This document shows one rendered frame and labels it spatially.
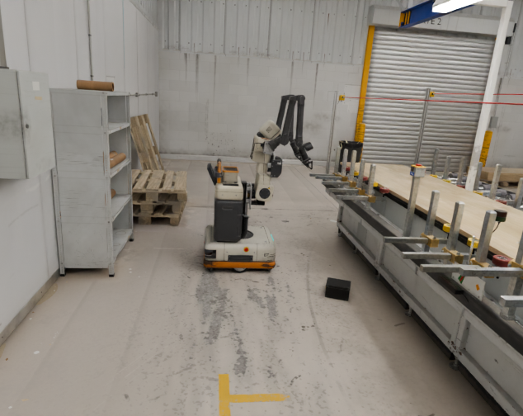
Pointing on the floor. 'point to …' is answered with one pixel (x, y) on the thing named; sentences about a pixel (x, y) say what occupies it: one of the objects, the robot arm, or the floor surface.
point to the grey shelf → (91, 177)
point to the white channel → (489, 83)
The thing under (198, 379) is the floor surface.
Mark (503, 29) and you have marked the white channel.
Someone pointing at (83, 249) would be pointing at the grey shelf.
